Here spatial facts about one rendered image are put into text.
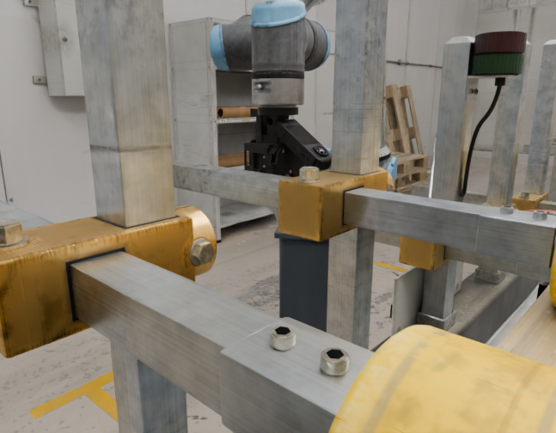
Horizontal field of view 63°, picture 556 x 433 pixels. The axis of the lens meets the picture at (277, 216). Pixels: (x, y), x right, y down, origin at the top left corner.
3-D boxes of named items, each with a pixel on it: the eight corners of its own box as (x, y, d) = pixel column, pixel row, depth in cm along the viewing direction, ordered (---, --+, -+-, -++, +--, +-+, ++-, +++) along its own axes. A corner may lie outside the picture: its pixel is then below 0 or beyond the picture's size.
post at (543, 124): (514, 257, 108) (544, 39, 96) (518, 253, 110) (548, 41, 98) (530, 260, 106) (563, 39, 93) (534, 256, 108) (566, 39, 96)
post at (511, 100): (474, 298, 90) (505, 39, 78) (480, 293, 93) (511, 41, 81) (493, 303, 88) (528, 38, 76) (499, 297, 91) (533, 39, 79)
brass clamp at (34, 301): (-30, 325, 26) (-46, 238, 24) (172, 262, 35) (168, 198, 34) (10, 367, 22) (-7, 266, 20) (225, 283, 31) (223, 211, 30)
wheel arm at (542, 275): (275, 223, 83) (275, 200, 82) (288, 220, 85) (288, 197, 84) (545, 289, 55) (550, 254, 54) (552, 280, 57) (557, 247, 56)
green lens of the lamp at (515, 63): (463, 74, 59) (465, 56, 58) (479, 76, 63) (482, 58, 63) (514, 72, 55) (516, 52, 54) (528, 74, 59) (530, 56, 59)
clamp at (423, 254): (398, 263, 64) (400, 228, 62) (438, 240, 73) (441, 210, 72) (436, 272, 60) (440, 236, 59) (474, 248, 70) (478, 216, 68)
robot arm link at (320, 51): (281, 24, 94) (254, 15, 83) (335, 21, 90) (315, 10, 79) (281, 72, 96) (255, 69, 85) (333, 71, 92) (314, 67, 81)
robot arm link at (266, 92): (314, 79, 79) (278, 77, 72) (314, 108, 80) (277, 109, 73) (276, 80, 85) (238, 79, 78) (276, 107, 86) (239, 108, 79)
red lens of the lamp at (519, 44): (466, 53, 58) (467, 34, 58) (482, 56, 63) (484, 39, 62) (516, 50, 54) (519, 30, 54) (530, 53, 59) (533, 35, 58)
